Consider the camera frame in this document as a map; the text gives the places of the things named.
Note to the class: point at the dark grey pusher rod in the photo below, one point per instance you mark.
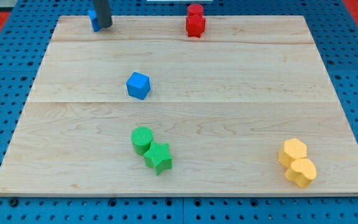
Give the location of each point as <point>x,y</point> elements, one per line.
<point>103,13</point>

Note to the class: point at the blue cube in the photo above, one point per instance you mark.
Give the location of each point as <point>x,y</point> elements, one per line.
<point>138,85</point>

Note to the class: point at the blue triangle block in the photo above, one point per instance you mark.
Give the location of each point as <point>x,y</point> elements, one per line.
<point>94,20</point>

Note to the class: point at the red cylinder block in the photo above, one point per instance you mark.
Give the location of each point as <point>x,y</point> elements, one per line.
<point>195,9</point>

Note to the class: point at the red star block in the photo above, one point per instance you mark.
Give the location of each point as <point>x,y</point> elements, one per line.
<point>195,25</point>

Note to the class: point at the wooden board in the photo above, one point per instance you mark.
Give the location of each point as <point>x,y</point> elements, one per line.
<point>225,103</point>

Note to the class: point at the green cylinder block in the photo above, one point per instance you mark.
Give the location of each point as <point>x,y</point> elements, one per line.
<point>141,139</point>

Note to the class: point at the green star block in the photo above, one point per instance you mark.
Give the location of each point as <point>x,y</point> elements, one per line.
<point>158,157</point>

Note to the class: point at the yellow hexagon block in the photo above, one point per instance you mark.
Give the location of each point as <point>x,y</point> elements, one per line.
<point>292,150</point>

